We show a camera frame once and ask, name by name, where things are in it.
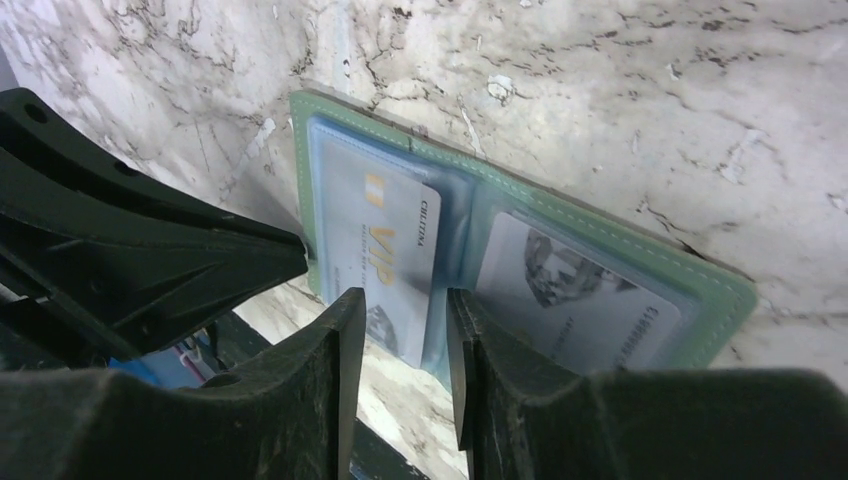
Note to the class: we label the silver diamond card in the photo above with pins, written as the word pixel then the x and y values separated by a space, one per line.
pixel 569 304

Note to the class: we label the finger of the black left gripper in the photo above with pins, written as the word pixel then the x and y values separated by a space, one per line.
pixel 120 260

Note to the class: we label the silver VIP card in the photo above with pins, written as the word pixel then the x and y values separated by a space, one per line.
pixel 376 232

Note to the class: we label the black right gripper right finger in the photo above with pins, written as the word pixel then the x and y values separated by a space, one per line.
pixel 519 415

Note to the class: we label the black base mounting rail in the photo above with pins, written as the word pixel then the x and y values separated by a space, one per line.
pixel 291 408

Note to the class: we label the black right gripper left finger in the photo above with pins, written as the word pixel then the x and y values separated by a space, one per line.
pixel 107 424

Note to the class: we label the green card holder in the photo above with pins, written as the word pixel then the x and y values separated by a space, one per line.
pixel 716 300

